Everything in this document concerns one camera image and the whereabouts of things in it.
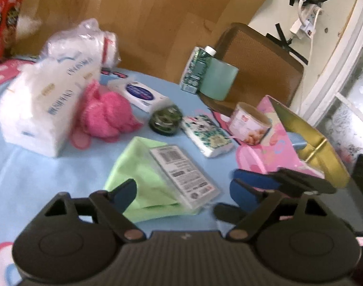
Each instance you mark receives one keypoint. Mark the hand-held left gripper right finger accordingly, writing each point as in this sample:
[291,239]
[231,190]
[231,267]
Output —
[242,192]

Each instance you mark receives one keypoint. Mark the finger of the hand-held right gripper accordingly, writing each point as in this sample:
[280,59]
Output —
[229,213]
[253,177]

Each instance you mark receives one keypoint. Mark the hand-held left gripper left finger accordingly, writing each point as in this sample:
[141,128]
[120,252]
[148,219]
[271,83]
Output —
[125,195]

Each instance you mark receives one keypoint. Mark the light green cloth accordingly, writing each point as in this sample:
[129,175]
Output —
[134,166]

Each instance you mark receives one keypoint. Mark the pink biscuit tin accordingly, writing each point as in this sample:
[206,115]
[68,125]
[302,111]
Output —
[276,149]

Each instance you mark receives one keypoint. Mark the blue plastic case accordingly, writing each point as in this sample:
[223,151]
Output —
[297,143]

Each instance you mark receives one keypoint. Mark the clear plastic package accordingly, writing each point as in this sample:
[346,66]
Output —
[184,175]

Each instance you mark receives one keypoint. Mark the patterned tissue pack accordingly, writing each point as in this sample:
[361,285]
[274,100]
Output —
[205,134]

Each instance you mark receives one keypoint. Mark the pink fluffy cloth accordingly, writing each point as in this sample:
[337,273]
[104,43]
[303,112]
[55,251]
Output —
[107,113]

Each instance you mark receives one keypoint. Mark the dark green round tin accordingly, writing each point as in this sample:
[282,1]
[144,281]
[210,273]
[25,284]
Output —
[165,120]

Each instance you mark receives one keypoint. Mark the white wipes pack blue label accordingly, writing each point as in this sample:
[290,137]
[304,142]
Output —
[139,93]

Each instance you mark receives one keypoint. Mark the large white tissue pack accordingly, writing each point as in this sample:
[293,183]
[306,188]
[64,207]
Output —
[35,110]

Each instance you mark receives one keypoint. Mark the blue cartoon bed sheet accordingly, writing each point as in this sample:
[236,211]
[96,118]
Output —
[80,169]

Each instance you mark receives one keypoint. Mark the food can with white lid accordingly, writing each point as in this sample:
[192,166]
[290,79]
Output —
[247,122]

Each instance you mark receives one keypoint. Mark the white-framed window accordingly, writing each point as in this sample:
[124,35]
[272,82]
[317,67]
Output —
[357,101]

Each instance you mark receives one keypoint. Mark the teal cylinder cup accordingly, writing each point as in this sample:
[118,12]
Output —
[218,79]

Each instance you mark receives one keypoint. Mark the brown woven chair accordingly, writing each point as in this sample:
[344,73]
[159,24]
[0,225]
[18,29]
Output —
[259,56]

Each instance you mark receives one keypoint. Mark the green drink carton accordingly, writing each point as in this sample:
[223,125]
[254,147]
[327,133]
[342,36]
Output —
[193,68]

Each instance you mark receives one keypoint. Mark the clear bag of white cups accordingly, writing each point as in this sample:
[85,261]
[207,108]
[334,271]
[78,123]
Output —
[80,41]

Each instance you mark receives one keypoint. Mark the white power strip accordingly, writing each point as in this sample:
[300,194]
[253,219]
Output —
[309,16]

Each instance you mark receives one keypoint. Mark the large wooden board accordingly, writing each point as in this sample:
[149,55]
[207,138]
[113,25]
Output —
[154,15]

